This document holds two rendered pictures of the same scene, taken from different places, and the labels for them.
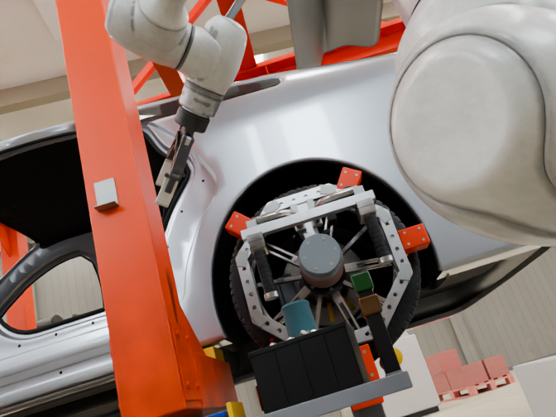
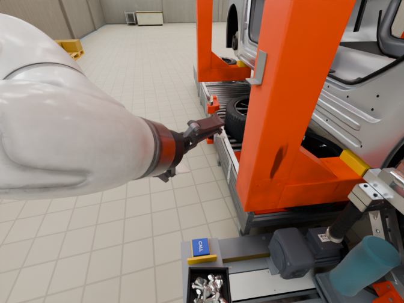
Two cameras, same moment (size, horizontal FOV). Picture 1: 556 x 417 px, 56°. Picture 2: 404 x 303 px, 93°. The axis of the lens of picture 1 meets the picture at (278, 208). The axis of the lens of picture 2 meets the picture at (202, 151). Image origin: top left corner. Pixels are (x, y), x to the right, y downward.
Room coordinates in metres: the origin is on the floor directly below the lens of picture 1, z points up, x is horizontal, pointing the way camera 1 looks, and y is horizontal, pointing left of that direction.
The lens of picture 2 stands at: (1.04, -0.15, 1.29)
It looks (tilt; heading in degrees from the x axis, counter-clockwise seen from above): 37 degrees down; 82
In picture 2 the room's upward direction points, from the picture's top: straight up
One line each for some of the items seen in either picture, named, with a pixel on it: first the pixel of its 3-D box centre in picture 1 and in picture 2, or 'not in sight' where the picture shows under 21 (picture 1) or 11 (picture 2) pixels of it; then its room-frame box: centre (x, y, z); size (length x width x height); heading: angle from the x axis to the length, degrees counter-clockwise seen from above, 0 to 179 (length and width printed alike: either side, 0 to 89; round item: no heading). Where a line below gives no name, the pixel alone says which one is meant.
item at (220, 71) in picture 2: not in sight; (229, 65); (1.76, 2.36, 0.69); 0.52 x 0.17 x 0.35; 179
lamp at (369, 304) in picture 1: (370, 306); not in sight; (1.09, -0.12, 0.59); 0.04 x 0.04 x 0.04; 89
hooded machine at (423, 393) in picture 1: (390, 362); not in sight; (7.49, -0.84, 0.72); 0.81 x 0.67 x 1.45; 96
